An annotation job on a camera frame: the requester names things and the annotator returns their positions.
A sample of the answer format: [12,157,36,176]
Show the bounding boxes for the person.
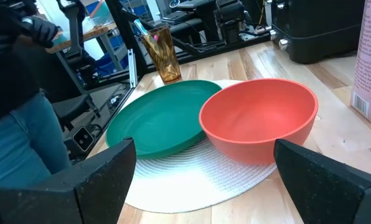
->
[0,0,72,189]

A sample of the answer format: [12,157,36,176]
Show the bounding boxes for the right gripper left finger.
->
[0,138,138,224]

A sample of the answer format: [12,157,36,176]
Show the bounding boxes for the white round woven placemat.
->
[124,79,278,214]

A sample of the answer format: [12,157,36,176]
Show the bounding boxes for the silver aluminium rail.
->
[128,48,139,89]

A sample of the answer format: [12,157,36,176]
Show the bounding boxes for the black four-slot toaster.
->
[271,0,366,65]

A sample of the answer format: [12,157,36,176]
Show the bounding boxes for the spoon with light blue handle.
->
[133,19,149,37]

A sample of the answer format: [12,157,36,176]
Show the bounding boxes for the pink cereal box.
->
[349,0,371,124]

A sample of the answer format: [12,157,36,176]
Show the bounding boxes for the black metal table frame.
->
[104,0,272,94]

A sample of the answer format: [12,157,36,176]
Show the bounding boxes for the green plastic plate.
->
[105,79,223,160]

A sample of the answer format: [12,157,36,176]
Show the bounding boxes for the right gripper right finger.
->
[273,138,371,224]

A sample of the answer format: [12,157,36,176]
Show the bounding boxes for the blue storage bin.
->
[94,34,129,77]

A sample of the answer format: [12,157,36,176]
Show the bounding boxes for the orange-red plastic bowl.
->
[199,78,319,166]

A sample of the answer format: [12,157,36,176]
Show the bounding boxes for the glass of orange juice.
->
[141,24,182,85]

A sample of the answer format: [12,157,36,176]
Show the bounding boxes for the wooden workbench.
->
[45,22,118,54]

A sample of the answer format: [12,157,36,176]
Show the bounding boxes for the black box with white socket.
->
[63,124,96,156]

